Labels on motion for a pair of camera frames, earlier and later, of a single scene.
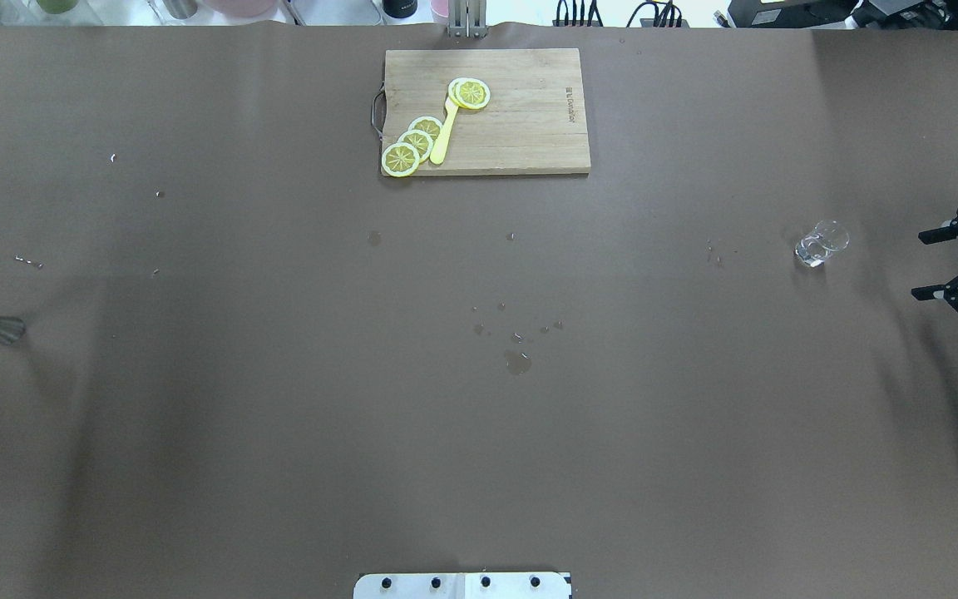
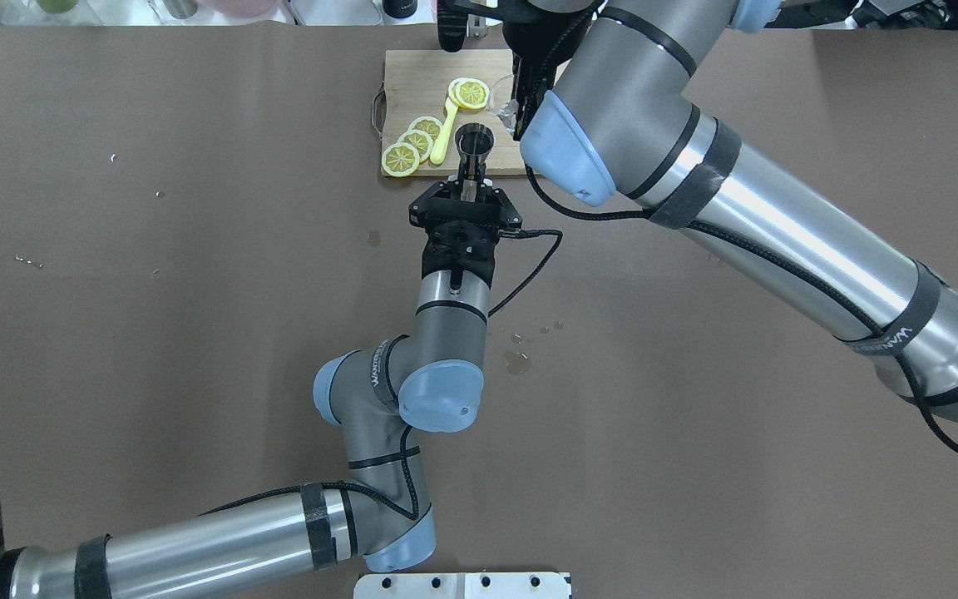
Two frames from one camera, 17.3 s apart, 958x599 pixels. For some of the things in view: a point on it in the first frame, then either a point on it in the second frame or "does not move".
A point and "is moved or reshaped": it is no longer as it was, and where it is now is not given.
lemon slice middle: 420,141 does not move
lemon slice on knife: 469,92 does not move
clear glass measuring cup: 826,238 is moved or reshaped
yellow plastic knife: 439,146 does not move
